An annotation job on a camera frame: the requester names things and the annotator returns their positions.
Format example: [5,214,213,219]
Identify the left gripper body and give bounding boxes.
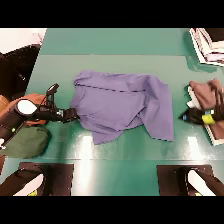
[60,106,81,124]

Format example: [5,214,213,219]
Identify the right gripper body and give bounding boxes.
[178,108,204,126]

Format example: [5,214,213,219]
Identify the purple T-shirt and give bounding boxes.
[70,69,175,146]

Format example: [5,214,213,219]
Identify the brown garment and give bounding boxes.
[188,78,224,142]

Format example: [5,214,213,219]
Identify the orange garment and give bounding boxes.
[0,93,48,127]

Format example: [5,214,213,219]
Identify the green garment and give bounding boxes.
[0,126,52,160]

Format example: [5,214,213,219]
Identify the heap of clothes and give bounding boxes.
[188,27,224,67]

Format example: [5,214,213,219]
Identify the black garment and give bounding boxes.
[203,27,224,43]

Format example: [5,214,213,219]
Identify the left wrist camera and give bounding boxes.
[44,83,60,108]

